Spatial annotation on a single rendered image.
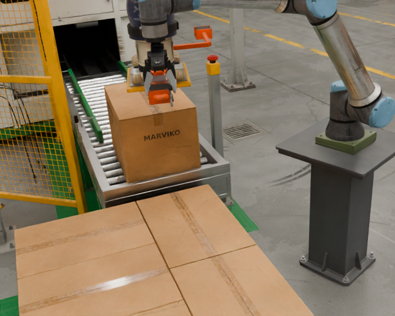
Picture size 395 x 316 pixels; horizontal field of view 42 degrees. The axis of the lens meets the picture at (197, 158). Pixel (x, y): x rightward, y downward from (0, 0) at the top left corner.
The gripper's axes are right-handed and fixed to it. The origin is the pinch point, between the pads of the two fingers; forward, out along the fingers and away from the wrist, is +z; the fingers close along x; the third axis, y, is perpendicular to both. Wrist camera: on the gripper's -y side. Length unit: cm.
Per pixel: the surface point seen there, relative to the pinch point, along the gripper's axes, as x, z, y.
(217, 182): -25, 77, 68
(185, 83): -11.0, 11.1, 42.7
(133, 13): 9, -20, 52
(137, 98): 14, 32, 92
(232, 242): -24, 73, 5
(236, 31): -84, 64, 374
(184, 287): -1, 73, -20
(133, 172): 20, 63, 62
